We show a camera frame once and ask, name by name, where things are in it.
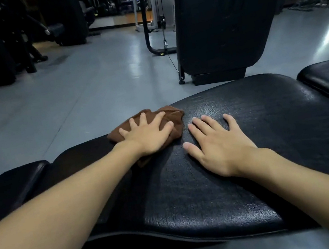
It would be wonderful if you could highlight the person's left hand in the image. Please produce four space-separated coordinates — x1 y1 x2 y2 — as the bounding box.
116 108 179 161

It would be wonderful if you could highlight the person's right hand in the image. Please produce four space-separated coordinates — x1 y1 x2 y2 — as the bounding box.
179 107 268 185

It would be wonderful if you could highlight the brown cleaning cloth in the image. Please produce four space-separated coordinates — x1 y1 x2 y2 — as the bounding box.
104 103 192 172

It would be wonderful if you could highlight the person's left forearm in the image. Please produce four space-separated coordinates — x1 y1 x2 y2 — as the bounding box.
0 138 159 249

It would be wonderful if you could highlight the person's right forearm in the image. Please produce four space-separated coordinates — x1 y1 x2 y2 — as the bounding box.
233 138 329 249

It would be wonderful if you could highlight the large black bench pad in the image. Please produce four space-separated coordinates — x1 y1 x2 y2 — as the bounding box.
19 64 329 249

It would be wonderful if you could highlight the small black bench pad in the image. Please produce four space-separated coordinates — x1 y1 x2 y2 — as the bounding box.
0 159 60 231

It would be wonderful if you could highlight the black cable machine frame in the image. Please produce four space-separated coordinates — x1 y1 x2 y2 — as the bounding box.
131 0 188 90

